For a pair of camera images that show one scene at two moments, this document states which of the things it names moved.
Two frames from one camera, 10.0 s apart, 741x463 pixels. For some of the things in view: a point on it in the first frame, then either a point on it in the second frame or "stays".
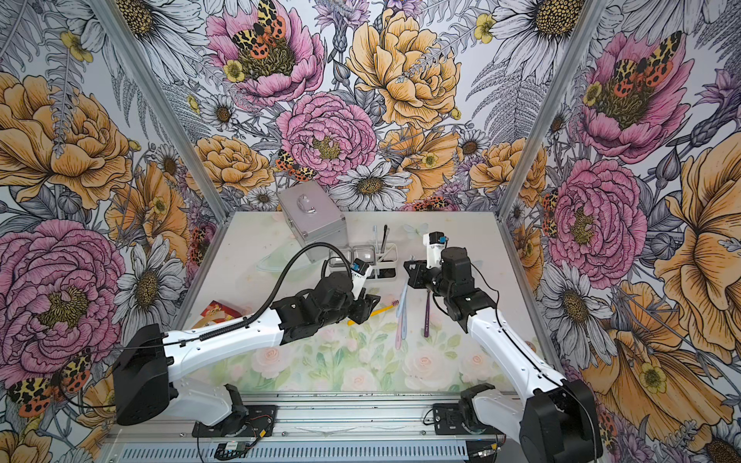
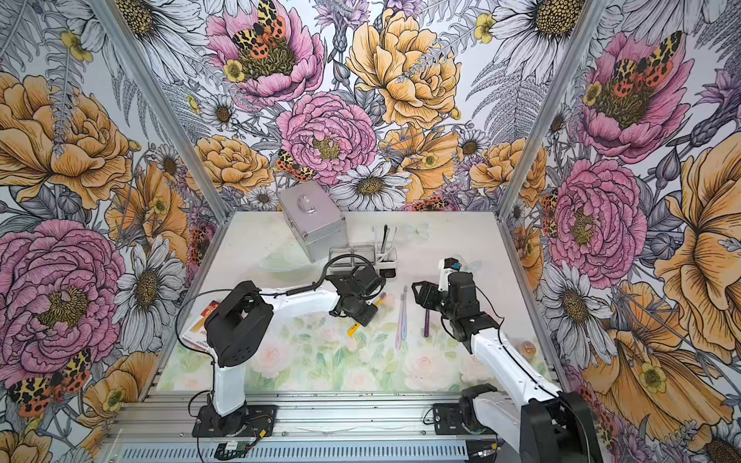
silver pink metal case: x=316 y=218 stays
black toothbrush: x=384 y=239 stays
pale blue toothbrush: x=403 y=313 stays
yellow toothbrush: x=396 y=303 → x=354 y=328
